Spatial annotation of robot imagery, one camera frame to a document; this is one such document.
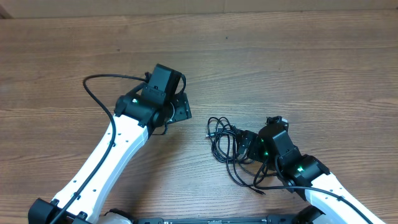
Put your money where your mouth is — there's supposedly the black usb cable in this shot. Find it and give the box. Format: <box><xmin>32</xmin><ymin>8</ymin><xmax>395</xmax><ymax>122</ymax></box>
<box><xmin>205</xmin><ymin>116</ymin><xmax>267</xmax><ymax>196</ymax></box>

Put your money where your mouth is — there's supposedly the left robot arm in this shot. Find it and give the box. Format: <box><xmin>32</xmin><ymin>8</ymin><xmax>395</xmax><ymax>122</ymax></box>
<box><xmin>28</xmin><ymin>64</ymin><xmax>192</xmax><ymax>223</ymax></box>

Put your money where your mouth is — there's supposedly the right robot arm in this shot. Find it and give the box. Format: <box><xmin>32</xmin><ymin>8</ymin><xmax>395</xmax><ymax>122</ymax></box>
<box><xmin>231</xmin><ymin>116</ymin><xmax>382</xmax><ymax>223</ymax></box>

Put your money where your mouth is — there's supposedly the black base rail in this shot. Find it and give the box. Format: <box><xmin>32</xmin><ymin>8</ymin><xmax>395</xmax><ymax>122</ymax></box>
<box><xmin>133</xmin><ymin>215</ymin><xmax>295</xmax><ymax>224</ymax></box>

